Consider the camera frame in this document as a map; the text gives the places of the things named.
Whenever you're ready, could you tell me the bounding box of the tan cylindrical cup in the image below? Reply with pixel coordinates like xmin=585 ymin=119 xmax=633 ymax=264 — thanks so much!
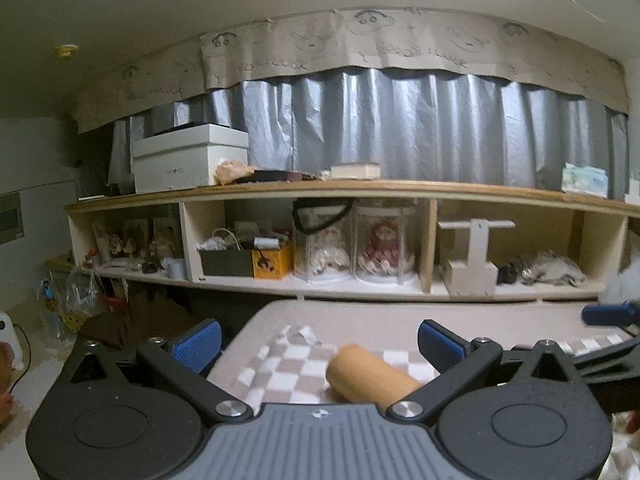
xmin=326 ymin=344 xmax=421 ymax=411

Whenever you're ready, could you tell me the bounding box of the white wooden stand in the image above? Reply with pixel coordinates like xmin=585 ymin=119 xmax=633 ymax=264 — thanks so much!
xmin=437 ymin=218 xmax=515 ymax=299

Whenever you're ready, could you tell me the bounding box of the grey fluffy item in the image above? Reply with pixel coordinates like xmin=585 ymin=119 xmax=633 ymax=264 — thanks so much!
xmin=520 ymin=252 xmax=587 ymax=287

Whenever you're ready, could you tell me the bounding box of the dark green box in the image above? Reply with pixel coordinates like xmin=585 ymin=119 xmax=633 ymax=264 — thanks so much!
xmin=198 ymin=248 xmax=253 ymax=278

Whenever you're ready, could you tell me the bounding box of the checkered beige white cloth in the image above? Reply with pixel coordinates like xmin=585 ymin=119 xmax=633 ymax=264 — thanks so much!
xmin=230 ymin=325 xmax=639 ymax=479

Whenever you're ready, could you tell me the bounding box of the yellow cardboard box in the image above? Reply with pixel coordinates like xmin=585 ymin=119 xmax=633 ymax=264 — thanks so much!
xmin=252 ymin=242 xmax=294 ymax=280

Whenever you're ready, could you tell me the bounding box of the tissue pack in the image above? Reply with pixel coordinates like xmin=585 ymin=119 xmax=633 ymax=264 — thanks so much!
xmin=561 ymin=162 xmax=608 ymax=198

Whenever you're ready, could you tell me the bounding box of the red doll in clear case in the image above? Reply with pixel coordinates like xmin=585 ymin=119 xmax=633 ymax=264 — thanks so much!
xmin=355 ymin=200 xmax=418 ymax=285

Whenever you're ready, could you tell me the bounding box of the white space heater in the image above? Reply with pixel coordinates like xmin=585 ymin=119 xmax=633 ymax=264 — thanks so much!
xmin=0 ymin=311 xmax=25 ymax=370

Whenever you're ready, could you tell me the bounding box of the crumpled peach cloth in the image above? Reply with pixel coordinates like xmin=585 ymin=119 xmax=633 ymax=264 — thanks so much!
xmin=214 ymin=159 xmax=257 ymax=185

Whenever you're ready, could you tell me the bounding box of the white storage box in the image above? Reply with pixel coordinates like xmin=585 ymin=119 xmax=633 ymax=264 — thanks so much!
xmin=132 ymin=124 xmax=250 ymax=194

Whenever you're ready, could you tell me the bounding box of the stack of books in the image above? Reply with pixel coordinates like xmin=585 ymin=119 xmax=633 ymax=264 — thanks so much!
xmin=330 ymin=162 xmax=381 ymax=180

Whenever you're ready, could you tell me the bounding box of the silver grey curtain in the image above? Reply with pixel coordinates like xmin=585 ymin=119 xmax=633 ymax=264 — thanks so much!
xmin=108 ymin=68 xmax=629 ymax=200

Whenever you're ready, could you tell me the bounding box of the beige printed valance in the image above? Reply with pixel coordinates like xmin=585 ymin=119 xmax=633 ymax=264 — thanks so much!
xmin=74 ymin=8 xmax=628 ymax=132

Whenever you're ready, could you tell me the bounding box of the long wooden wall shelf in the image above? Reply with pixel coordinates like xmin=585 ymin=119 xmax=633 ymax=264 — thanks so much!
xmin=66 ymin=181 xmax=639 ymax=301

